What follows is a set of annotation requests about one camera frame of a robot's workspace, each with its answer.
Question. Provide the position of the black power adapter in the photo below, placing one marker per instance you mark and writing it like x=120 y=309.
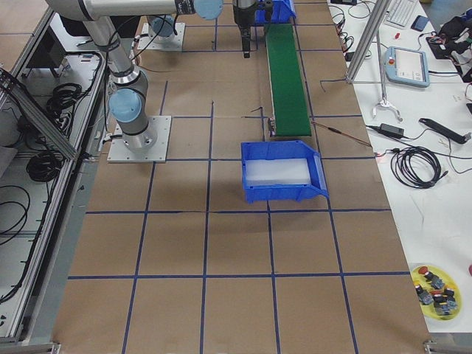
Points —
x=391 y=131

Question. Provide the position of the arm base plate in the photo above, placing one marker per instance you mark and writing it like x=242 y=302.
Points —
x=173 y=43
x=149 y=146

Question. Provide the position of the aluminium frame post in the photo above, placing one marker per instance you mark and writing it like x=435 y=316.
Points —
x=370 y=30

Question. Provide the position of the yellow plate of buttons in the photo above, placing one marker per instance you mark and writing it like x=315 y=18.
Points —
x=438 y=294

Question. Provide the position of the right blue plastic bin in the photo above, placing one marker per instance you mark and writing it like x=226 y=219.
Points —
x=294 y=149

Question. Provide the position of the teach pendant tablet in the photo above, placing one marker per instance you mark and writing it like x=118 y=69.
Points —
x=406 y=66

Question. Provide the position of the blue plastic bin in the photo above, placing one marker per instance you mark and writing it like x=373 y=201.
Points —
x=282 y=11
x=294 y=149

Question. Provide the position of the black flat tool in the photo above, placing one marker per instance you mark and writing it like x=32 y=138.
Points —
x=446 y=132

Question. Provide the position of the white keyboard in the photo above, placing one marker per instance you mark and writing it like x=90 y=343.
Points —
x=399 y=13

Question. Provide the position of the left blue plastic bin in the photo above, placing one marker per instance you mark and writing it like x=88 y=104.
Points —
x=282 y=11

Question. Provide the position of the green conveyor belt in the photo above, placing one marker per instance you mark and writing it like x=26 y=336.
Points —
x=290 y=107

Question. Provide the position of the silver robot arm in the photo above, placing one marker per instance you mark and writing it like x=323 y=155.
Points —
x=127 y=104
x=161 y=26

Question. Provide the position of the reacher grabber tool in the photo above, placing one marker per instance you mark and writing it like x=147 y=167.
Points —
x=384 y=73

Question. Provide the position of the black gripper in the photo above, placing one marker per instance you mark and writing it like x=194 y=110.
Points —
x=242 y=15

